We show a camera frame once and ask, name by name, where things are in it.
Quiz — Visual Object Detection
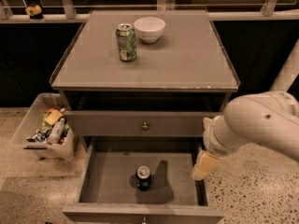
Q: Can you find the white railing ledge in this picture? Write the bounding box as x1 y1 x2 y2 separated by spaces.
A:
0 6 299 23

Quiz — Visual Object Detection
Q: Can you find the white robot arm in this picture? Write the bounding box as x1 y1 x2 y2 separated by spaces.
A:
192 41 299 180

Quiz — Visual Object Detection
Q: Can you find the green soda can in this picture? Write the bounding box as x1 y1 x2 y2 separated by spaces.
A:
116 23 136 62

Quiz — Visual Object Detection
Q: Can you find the clear plastic storage bin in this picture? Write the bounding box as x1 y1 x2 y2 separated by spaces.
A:
11 93 78 160

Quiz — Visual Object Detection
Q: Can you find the white bowl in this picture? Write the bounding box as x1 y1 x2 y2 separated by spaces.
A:
134 17 165 43

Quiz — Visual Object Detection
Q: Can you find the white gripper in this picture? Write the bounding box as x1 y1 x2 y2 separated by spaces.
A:
192 116 237 181

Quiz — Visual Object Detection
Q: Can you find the grey open middle drawer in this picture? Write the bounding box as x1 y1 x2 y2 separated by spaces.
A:
63 138 224 224

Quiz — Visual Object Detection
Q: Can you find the grey top drawer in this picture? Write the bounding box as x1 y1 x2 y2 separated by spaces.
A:
65 111 220 137

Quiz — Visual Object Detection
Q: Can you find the white plastic bottle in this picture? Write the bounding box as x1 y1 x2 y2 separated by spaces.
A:
47 118 65 144

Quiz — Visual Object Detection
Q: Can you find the grey drawer cabinet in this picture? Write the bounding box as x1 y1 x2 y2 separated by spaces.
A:
50 9 241 224

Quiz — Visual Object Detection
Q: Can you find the brass top drawer knob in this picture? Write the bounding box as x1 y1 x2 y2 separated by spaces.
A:
141 122 150 131

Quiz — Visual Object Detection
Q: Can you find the yellow sponge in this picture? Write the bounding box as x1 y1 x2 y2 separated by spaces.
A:
45 110 64 126

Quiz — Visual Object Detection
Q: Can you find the blue pepsi can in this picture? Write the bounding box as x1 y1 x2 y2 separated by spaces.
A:
135 165 151 191

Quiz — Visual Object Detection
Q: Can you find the yellow black object on ledge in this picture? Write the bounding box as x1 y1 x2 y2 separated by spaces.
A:
25 5 43 20

